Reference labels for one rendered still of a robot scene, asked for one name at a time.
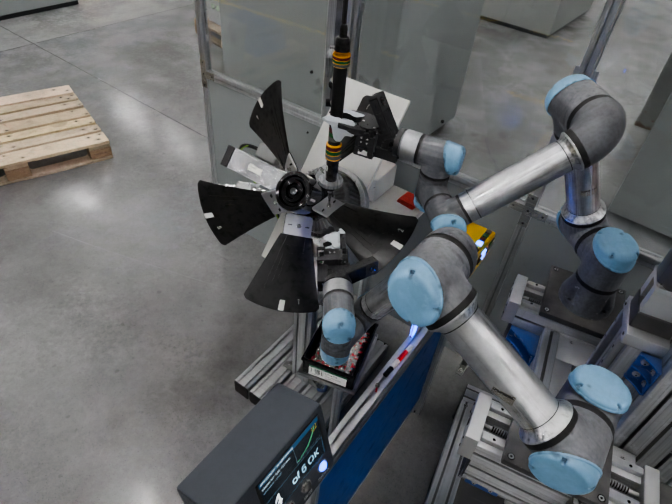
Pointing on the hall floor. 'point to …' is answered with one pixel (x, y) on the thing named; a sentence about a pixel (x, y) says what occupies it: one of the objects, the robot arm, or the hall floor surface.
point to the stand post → (304, 330)
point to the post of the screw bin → (335, 410)
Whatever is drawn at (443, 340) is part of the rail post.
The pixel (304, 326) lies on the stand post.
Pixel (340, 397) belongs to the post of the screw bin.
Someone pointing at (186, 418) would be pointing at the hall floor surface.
